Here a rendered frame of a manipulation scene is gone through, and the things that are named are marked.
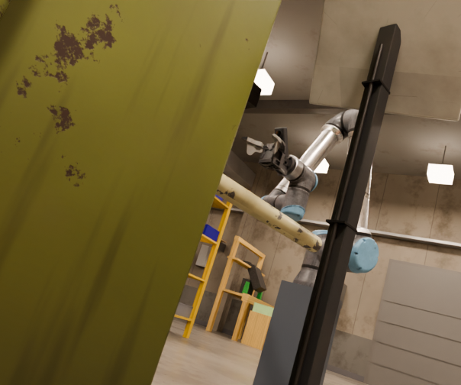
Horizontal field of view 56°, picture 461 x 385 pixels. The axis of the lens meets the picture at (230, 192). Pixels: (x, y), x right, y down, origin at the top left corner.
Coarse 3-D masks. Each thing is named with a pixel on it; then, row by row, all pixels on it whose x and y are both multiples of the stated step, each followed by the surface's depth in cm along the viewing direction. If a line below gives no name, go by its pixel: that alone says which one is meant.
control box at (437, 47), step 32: (352, 0) 100; (384, 0) 97; (416, 0) 95; (448, 0) 92; (320, 32) 104; (352, 32) 101; (416, 32) 96; (448, 32) 93; (320, 64) 105; (352, 64) 102; (416, 64) 97; (448, 64) 94; (320, 96) 106; (352, 96) 103; (416, 96) 98; (448, 96) 95
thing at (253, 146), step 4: (244, 140) 159; (248, 140) 159; (252, 140) 160; (248, 144) 160; (252, 144) 160; (256, 144) 160; (260, 144) 160; (248, 148) 160; (252, 148) 160; (256, 148) 161; (260, 148) 161; (248, 152) 160; (252, 152) 160; (260, 152) 161
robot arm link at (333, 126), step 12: (336, 120) 200; (324, 132) 199; (336, 132) 199; (312, 144) 196; (324, 144) 195; (312, 156) 191; (324, 156) 195; (312, 168) 190; (288, 180) 184; (276, 192) 180
